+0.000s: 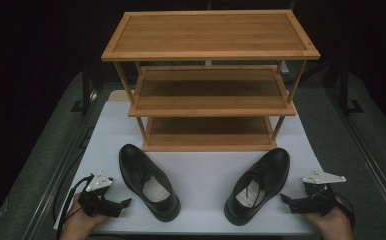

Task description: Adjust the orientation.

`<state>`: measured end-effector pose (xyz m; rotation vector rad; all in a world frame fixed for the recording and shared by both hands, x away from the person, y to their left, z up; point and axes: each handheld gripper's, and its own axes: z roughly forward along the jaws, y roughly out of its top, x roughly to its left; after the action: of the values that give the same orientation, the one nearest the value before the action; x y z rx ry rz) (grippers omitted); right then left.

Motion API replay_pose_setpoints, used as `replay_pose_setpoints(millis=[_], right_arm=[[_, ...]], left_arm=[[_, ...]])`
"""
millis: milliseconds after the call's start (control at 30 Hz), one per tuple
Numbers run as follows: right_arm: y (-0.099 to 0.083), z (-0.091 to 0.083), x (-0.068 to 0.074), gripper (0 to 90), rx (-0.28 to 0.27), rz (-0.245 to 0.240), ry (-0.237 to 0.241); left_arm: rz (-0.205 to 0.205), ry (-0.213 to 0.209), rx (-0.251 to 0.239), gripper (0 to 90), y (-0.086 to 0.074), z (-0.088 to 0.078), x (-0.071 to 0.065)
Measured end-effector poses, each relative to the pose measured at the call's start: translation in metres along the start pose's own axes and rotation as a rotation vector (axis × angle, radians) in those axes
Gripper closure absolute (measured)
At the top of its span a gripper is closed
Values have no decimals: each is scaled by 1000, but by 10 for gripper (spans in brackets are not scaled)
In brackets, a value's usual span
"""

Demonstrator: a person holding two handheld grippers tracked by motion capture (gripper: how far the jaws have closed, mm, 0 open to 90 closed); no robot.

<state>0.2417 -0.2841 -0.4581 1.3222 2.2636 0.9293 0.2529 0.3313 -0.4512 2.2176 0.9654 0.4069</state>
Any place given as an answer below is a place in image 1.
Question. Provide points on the person's left hand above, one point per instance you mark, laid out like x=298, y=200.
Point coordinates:
x=76, y=223

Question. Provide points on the wooden three-tier shoe rack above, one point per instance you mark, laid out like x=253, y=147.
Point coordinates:
x=211, y=33

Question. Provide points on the black leather shoe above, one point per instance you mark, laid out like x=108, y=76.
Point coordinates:
x=134, y=163
x=274, y=166

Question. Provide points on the metal floor rail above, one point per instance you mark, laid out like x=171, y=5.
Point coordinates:
x=371, y=166
x=57, y=180

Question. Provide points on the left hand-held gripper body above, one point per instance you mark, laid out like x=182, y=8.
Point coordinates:
x=96, y=200

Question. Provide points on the person's right hand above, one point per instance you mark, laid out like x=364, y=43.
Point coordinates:
x=331, y=225

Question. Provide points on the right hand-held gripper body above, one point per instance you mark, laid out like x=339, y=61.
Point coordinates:
x=314, y=200

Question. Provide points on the black metal stand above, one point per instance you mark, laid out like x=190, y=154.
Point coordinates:
x=86, y=86
x=345, y=86

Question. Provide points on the white table sheet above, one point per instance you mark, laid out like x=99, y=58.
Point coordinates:
x=201, y=180

